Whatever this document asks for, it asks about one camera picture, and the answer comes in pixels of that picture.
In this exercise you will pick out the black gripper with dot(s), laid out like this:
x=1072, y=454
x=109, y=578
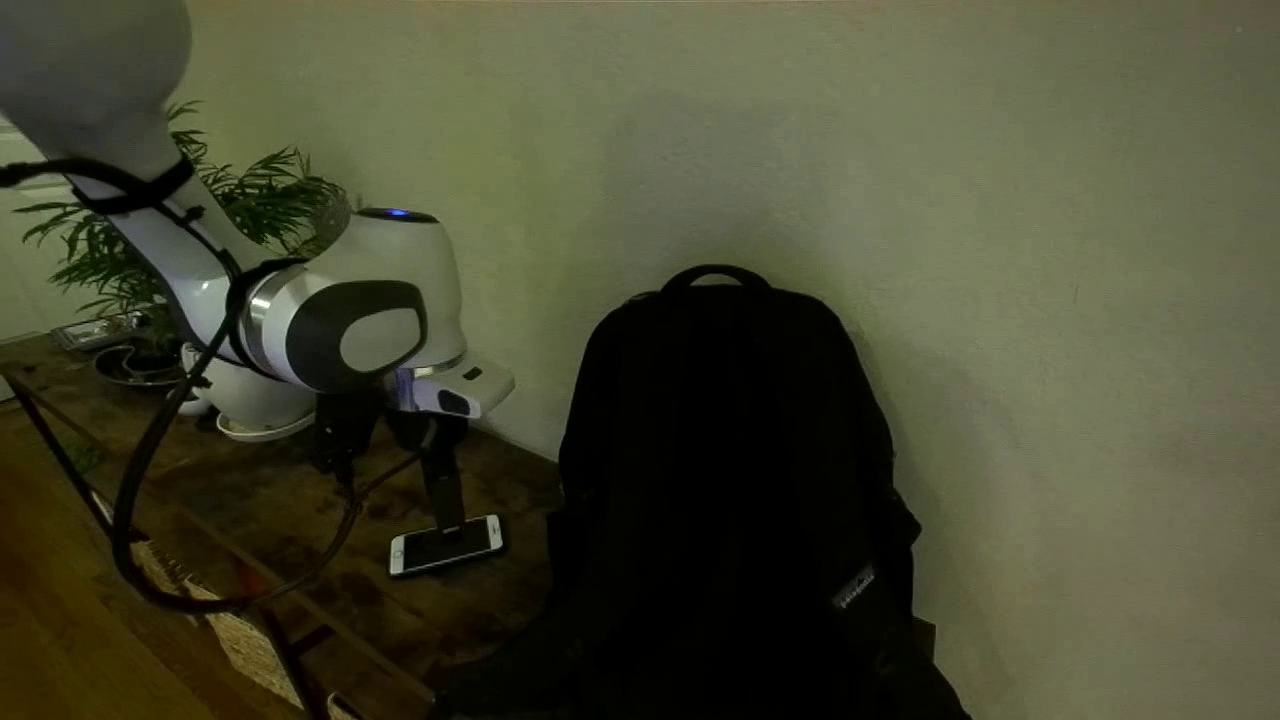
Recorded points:
x=351, y=418

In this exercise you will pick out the white smartphone black case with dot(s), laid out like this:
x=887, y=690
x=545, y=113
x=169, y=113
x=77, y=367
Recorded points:
x=446, y=551

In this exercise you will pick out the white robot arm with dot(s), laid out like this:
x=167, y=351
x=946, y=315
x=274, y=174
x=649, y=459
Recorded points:
x=86, y=82

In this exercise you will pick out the white plant pot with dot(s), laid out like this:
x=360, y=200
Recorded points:
x=251, y=407

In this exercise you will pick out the black backpack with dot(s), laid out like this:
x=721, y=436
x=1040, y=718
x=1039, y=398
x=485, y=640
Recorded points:
x=731, y=542

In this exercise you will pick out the wooden slatted bench table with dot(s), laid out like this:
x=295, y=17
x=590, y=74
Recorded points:
x=285, y=564

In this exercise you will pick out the green potted plant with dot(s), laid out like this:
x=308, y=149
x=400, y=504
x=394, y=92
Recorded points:
x=276, y=200

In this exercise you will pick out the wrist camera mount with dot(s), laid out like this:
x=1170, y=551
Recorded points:
x=467, y=391

